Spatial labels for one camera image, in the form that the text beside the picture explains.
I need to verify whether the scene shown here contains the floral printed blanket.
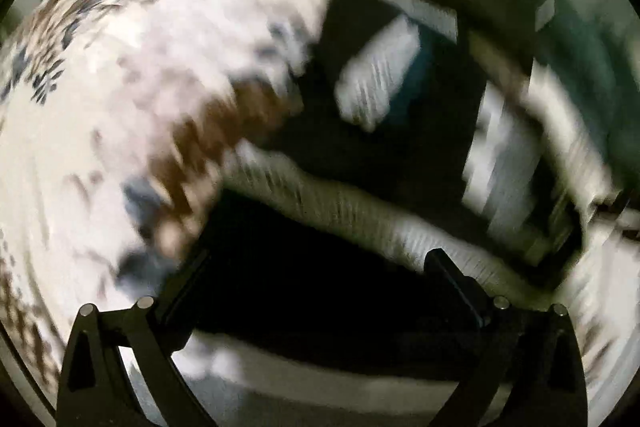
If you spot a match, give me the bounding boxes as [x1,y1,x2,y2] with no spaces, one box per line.
[0,0,640,427]

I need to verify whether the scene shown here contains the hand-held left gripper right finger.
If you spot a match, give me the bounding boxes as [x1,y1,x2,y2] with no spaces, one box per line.
[422,248,589,427]

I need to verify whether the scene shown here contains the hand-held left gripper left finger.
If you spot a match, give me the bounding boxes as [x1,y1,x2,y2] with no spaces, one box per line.
[56,247,219,427]

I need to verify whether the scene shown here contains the black garment with white band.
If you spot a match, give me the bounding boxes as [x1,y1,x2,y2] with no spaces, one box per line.
[197,0,601,378]

